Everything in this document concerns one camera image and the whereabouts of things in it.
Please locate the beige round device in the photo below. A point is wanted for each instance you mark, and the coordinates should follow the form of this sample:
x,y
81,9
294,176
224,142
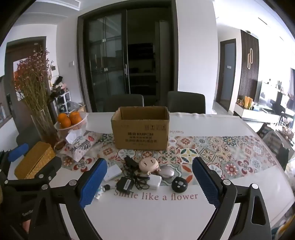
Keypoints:
x,y
148,164

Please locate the small white teal item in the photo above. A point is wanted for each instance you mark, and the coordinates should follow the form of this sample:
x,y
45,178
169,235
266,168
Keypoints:
x,y
98,195

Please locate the yellow woven box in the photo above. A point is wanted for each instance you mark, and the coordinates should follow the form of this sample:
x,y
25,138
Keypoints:
x,y
34,157

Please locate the small cardboard carton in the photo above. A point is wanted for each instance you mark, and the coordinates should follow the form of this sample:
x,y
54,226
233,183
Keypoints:
x,y
82,108

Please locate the pile of slippers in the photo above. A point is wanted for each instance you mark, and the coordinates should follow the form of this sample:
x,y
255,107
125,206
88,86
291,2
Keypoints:
x,y
57,84

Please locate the white charger block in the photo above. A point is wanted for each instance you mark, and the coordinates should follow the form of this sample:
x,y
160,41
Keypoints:
x,y
154,181

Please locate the tile-print white tablecloth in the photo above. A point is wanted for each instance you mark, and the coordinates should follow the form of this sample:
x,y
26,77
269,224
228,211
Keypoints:
x,y
207,152

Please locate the white tv console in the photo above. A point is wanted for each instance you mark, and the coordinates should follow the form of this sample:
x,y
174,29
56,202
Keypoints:
x,y
253,113

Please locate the floral tissue pack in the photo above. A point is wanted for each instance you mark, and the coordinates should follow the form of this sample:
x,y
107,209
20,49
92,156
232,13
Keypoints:
x,y
80,145

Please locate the brown cardboard box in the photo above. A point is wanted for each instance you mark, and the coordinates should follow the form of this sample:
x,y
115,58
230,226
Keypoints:
x,y
138,131

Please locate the dark slatted wall panel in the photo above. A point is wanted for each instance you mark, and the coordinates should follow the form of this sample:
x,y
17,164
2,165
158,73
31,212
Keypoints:
x,y
243,76

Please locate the white usb hub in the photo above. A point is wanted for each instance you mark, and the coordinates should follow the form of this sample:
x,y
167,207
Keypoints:
x,y
114,172

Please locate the yellow packets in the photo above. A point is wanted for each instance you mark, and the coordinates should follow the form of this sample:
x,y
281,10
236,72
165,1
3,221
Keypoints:
x,y
248,102

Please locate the small black earbud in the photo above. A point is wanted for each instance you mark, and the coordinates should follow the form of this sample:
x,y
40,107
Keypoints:
x,y
106,187

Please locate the ceiling air vent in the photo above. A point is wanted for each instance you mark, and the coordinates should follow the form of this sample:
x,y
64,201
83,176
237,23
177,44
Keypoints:
x,y
74,4

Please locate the black round device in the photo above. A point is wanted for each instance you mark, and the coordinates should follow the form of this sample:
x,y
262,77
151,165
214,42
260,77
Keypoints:
x,y
179,184

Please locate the small brown dish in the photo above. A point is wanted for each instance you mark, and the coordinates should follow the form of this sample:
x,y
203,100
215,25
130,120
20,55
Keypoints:
x,y
60,145

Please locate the dried flower bunch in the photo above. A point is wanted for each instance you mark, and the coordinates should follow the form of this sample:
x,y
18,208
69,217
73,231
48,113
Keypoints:
x,y
32,78

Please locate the white shoe rack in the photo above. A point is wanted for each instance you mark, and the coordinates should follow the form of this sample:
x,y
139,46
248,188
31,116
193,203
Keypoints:
x,y
61,99

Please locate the dark interior door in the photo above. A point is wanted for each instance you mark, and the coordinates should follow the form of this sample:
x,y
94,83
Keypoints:
x,y
228,76

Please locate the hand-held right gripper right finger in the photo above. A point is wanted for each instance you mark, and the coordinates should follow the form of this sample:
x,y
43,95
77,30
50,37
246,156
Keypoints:
x,y
206,182

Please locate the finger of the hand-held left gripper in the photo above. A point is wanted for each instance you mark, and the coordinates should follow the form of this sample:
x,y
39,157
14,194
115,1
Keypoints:
x,y
18,152
51,167

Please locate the pile of oranges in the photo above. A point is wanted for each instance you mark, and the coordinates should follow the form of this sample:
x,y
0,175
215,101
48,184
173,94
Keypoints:
x,y
75,117

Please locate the dark dining chair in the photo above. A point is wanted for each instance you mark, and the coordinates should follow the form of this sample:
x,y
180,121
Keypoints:
x,y
186,101
124,102

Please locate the flat television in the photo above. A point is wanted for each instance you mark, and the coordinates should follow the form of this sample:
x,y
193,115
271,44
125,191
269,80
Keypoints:
x,y
258,93

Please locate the brown wooden door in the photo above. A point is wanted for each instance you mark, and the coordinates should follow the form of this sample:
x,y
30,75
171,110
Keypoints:
x,y
12,50

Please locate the glass vase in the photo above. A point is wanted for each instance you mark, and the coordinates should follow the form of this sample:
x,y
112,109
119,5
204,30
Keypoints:
x,y
43,127

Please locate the white fruit basket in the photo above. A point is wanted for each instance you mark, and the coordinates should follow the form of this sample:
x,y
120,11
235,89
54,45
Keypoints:
x,y
71,131

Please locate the black power adapter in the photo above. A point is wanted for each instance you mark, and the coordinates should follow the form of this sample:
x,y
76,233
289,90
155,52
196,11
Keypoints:
x,y
124,184

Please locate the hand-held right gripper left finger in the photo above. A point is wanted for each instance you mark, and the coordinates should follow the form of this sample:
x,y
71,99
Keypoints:
x,y
92,184

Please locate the black charger plug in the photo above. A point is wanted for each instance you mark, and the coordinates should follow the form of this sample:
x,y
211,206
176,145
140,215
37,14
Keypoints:
x,y
130,161

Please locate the white intercom panel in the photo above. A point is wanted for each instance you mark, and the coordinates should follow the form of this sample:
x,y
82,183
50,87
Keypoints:
x,y
54,71

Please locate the dark glass sliding door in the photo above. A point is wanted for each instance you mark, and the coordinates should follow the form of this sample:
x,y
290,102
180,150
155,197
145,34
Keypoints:
x,y
106,57

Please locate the gold wall ornament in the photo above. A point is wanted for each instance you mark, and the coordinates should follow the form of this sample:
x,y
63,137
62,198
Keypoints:
x,y
250,58

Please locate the side chair with patterned cushion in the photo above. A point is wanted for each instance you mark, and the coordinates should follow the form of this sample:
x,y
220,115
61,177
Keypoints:
x,y
274,143

